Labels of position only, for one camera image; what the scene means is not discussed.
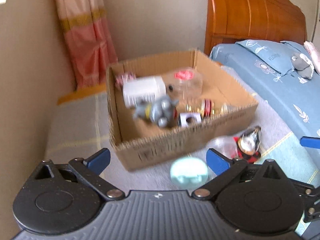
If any grey plush toy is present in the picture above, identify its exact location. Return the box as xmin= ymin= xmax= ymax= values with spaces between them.
xmin=291 ymin=52 xmax=315 ymax=79

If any small white cube block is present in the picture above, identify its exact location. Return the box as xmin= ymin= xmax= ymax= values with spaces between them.
xmin=178 ymin=112 xmax=202 ymax=127

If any clear plastic jar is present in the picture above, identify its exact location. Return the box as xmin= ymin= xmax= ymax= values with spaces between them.
xmin=206 ymin=136 xmax=239 ymax=160

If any white pill bottle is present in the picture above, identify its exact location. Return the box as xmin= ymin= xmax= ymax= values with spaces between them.
xmin=122 ymin=76 xmax=167 ymax=108

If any red black penguin toy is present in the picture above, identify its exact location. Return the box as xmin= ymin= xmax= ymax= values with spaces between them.
xmin=232 ymin=137 xmax=261 ymax=164

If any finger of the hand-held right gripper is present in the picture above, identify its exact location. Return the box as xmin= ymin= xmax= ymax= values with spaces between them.
xmin=301 ymin=137 xmax=320 ymax=148
xmin=289 ymin=178 xmax=320 ymax=224

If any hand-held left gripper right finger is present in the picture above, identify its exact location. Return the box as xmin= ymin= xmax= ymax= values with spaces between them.
xmin=192 ymin=148 xmax=288 ymax=201

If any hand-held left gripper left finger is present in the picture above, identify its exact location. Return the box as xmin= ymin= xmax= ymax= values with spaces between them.
xmin=34 ymin=148 xmax=125 ymax=201

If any pale pink cloth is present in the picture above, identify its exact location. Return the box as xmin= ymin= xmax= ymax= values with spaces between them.
xmin=303 ymin=41 xmax=320 ymax=73

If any pink curtain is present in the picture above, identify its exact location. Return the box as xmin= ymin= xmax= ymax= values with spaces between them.
xmin=53 ymin=0 xmax=118 ymax=89

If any wooden headboard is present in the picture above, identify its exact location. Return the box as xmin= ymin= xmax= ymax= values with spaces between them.
xmin=202 ymin=0 xmax=308 ymax=55

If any grey toy figure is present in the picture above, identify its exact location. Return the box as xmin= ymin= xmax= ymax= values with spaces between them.
xmin=132 ymin=96 xmax=179 ymax=128

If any blue floral bed sheet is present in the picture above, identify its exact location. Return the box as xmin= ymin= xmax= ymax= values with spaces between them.
xmin=209 ymin=39 xmax=320 ymax=140

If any blue floral pillow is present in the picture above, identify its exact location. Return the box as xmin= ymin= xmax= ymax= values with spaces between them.
xmin=236 ymin=39 xmax=304 ymax=76

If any clear square container red label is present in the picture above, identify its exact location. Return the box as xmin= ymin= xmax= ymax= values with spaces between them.
xmin=166 ymin=66 xmax=203 ymax=98

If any mint green round case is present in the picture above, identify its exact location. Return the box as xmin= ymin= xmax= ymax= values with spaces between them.
xmin=169 ymin=157 xmax=209 ymax=188

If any clear correction tape dispenser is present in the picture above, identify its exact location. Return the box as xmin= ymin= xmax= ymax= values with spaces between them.
xmin=237 ymin=127 xmax=262 ymax=155

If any cardboard box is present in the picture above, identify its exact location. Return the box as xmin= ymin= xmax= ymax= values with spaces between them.
xmin=106 ymin=50 xmax=259 ymax=172

